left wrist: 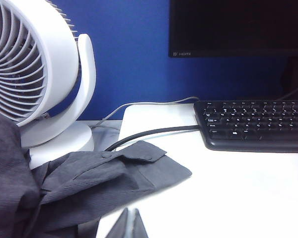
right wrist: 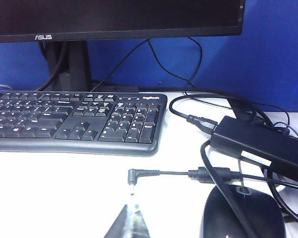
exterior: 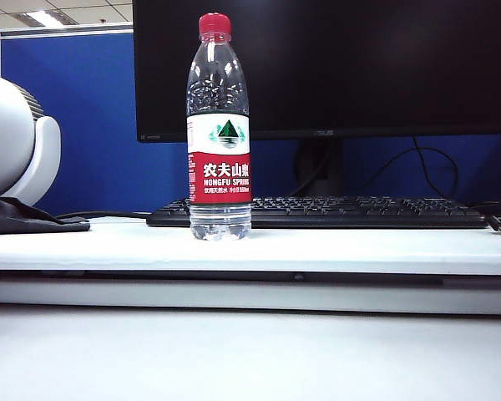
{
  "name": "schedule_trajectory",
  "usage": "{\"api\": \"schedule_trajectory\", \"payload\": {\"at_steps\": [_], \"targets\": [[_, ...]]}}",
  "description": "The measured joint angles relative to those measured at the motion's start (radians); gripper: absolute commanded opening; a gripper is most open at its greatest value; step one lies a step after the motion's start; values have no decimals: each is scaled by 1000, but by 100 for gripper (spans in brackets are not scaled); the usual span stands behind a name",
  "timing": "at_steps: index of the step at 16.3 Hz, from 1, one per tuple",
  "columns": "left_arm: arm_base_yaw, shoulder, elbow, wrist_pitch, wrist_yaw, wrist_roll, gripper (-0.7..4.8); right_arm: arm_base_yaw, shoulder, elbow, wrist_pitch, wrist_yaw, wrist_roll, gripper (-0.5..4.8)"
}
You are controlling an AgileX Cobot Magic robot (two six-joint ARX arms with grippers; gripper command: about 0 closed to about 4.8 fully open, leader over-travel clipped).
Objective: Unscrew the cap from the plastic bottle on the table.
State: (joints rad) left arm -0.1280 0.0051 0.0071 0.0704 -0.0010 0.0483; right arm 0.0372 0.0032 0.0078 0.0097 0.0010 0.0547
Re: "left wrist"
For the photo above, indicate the dark grey cloth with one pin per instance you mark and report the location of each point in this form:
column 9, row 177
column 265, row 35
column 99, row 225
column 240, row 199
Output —
column 89, row 178

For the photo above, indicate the blue office partition panel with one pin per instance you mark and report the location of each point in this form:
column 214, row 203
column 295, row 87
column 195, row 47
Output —
column 129, row 62

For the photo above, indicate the black computer keyboard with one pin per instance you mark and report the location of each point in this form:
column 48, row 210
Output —
column 250, row 138

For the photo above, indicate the white desk fan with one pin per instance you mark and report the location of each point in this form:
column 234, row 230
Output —
column 62, row 49

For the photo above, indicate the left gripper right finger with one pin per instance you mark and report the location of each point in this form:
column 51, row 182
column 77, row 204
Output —
column 139, row 228

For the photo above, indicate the black computer monitor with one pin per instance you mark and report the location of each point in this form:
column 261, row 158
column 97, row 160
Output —
column 238, row 24

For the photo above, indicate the white raised desk board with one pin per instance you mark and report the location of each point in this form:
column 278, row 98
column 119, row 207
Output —
column 164, row 116

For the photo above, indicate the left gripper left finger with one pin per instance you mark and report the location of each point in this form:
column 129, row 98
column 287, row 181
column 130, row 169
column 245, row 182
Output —
column 120, row 228

